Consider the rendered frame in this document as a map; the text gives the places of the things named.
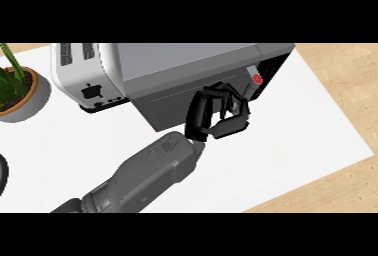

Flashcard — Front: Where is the dark grey microwave door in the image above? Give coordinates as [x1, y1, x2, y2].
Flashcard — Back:
[129, 73, 254, 133]

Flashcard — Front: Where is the grey plant pot brown rim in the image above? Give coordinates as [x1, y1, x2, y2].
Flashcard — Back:
[0, 66, 53, 124]

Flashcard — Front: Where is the white toaster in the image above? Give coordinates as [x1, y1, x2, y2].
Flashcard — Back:
[51, 43, 133, 115]

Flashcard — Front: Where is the green plant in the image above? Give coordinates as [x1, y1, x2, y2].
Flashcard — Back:
[0, 43, 28, 107]

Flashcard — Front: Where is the grey microwave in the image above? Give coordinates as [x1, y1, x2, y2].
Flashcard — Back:
[114, 43, 297, 103]

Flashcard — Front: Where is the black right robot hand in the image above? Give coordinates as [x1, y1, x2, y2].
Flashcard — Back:
[183, 82, 253, 142]

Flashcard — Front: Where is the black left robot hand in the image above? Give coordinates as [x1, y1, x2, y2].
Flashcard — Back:
[0, 155, 11, 198]

